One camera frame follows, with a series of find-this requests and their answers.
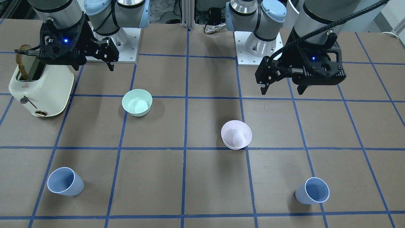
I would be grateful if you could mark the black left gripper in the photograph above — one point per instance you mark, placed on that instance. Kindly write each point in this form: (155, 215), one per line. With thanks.
(288, 60)

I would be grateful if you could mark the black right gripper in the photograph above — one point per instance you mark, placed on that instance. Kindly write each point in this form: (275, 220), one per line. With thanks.
(89, 40)

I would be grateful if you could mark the blue cup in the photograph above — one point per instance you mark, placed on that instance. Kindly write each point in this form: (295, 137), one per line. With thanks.
(313, 191)
(65, 181)

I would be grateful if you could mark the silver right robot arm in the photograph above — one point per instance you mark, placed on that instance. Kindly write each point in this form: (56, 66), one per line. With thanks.
(102, 15)

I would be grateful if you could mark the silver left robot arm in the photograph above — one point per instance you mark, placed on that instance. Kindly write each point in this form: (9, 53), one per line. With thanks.
(317, 21)

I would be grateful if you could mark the cream white toaster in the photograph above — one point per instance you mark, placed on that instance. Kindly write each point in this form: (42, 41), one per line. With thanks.
(46, 97)

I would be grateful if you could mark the mint green bowl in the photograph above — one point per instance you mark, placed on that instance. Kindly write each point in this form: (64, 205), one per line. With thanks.
(137, 102)

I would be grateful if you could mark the brown bread slice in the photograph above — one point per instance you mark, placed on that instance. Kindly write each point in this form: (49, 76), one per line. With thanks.
(25, 64)

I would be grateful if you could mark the pale pink bowl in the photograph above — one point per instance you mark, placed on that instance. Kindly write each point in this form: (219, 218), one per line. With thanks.
(236, 134)

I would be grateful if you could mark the black electronics box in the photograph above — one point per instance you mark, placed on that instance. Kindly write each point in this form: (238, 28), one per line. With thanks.
(214, 15)

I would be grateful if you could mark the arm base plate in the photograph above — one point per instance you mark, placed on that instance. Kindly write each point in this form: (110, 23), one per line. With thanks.
(126, 41)
(250, 57)

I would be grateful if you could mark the aluminium frame post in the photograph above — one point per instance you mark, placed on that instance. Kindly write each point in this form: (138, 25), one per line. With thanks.
(187, 14)

